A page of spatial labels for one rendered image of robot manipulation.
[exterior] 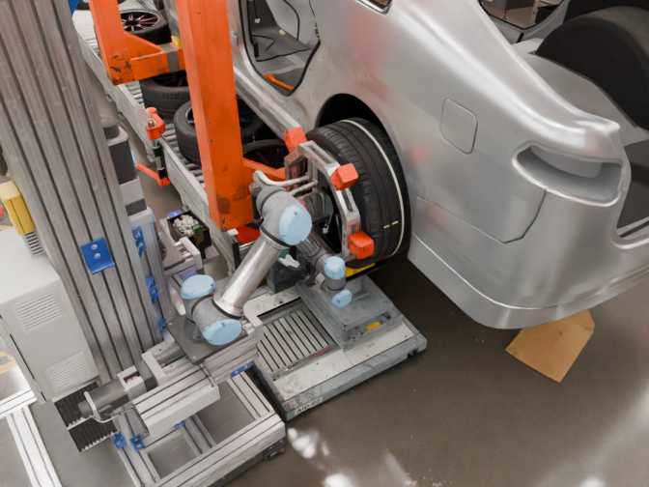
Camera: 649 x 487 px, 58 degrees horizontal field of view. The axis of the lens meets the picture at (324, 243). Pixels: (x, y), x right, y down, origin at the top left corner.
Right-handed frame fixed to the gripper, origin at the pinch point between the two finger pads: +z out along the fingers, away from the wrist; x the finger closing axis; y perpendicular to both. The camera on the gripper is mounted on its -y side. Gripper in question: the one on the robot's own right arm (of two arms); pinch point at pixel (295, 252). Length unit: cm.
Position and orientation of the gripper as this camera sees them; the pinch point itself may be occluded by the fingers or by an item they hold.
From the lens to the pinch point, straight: 242.2
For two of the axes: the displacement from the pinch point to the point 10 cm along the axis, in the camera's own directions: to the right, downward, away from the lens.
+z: -5.5, -5.5, 6.3
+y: 0.0, -7.6, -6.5
